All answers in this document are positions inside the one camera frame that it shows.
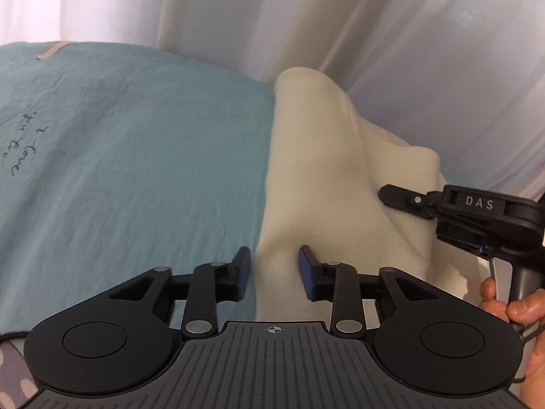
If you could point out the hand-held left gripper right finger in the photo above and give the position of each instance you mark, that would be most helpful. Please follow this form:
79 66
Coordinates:
305 273

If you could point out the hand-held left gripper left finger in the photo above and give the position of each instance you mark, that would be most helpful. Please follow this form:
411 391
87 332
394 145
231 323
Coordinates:
243 273

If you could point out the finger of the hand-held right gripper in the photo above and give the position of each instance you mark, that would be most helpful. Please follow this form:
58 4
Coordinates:
398 195

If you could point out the cream knit sweater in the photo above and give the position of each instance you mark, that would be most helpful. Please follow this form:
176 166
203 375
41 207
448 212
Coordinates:
332 170

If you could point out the person's right hand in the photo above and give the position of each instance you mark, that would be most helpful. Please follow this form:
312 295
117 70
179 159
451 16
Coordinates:
517 306

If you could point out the blue mushroom print bedsheet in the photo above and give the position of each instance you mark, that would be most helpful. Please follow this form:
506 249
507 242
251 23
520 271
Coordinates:
127 170

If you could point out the white curtain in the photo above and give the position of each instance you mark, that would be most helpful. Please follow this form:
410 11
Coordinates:
298 21

